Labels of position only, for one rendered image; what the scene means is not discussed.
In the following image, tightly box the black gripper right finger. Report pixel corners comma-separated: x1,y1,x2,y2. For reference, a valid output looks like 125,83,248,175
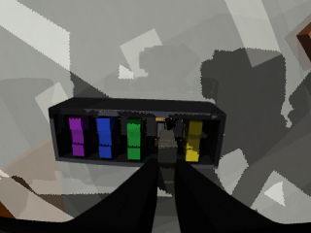
174,159,311,233

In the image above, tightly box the green fuse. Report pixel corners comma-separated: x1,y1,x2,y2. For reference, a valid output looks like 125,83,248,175
127,116,143,159

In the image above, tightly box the yellow fuse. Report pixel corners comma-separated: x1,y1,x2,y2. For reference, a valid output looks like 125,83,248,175
183,119,202,162

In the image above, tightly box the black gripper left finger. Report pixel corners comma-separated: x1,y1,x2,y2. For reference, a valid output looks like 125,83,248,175
0,159,158,233

